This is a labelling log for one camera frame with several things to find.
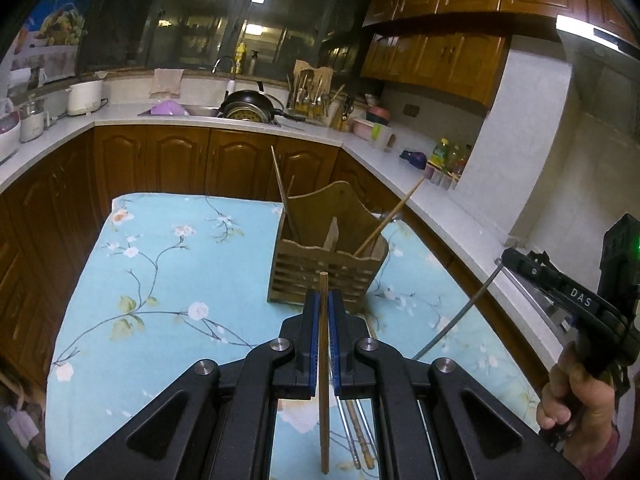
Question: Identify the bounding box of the steel chopstick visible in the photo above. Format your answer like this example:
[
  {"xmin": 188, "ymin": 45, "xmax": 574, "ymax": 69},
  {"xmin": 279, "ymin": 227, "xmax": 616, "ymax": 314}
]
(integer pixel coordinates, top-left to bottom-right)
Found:
[
  {"xmin": 411, "ymin": 259, "xmax": 504, "ymax": 361},
  {"xmin": 337, "ymin": 398, "xmax": 378, "ymax": 471}
]

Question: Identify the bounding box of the carved wooden chopstick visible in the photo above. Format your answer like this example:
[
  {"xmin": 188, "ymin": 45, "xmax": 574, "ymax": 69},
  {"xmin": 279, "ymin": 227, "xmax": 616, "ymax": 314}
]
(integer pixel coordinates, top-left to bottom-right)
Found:
[{"xmin": 318, "ymin": 272, "xmax": 330, "ymax": 474}]

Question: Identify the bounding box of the light wooden chopstick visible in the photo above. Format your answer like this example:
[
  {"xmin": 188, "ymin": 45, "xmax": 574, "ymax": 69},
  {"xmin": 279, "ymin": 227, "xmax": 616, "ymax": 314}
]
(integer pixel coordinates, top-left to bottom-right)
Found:
[{"xmin": 270, "ymin": 146, "xmax": 299, "ymax": 243}]

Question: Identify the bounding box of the person right hand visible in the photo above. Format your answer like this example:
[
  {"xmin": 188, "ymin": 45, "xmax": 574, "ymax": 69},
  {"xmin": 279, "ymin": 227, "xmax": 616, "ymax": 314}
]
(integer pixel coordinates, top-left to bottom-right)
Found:
[{"xmin": 536, "ymin": 344, "xmax": 622, "ymax": 479}]

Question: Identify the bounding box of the floral blue tablecloth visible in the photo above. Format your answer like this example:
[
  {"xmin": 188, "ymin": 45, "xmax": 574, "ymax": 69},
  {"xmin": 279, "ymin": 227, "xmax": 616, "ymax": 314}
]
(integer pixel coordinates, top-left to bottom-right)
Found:
[{"xmin": 46, "ymin": 193, "xmax": 538, "ymax": 479}]

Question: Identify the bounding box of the wooden utensil holder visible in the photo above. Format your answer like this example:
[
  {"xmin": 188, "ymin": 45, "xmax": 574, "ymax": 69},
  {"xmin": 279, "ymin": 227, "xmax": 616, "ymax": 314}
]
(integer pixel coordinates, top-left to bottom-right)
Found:
[{"xmin": 267, "ymin": 181, "xmax": 388, "ymax": 304}]

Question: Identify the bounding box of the green bottle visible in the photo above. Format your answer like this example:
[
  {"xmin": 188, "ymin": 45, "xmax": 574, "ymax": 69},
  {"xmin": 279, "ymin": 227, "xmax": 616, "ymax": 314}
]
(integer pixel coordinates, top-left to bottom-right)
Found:
[{"xmin": 428, "ymin": 138, "xmax": 449, "ymax": 170}]

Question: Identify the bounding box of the range hood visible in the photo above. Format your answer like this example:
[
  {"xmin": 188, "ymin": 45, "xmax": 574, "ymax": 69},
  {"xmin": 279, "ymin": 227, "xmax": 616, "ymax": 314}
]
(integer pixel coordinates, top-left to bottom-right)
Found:
[{"xmin": 555, "ymin": 15, "xmax": 639, "ymax": 60}]

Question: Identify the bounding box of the black wok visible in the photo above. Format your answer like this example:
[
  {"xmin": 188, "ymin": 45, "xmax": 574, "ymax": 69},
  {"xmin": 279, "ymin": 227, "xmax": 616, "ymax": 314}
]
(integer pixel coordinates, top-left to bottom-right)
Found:
[{"xmin": 217, "ymin": 79, "xmax": 306, "ymax": 124}]

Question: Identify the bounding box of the countertop utensil rack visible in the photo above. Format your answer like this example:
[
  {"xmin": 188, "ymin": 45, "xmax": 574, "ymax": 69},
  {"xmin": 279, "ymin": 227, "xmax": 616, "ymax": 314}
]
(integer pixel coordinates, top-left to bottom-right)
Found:
[{"xmin": 286, "ymin": 60, "xmax": 343, "ymax": 125}]

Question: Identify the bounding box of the white round cooker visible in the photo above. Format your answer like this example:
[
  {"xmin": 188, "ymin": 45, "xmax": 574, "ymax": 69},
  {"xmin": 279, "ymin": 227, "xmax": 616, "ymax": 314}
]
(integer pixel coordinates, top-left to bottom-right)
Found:
[{"xmin": 66, "ymin": 79, "xmax": 103, "ymax": 116}]

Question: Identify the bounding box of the white rice cooker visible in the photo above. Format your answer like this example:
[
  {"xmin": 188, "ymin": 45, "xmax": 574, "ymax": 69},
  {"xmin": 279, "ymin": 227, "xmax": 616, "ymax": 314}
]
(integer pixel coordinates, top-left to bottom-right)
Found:
[{"xmin": 0, "ymin": 98, "xmax": 21, "ymax": 162}]

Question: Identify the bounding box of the tropical fruit poster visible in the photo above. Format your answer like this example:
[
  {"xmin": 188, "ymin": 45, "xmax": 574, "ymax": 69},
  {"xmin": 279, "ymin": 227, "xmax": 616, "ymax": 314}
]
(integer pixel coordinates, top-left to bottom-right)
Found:
[{"xmin": 1, "ymin": 0, "xmax": 92, "ymax": 87}]

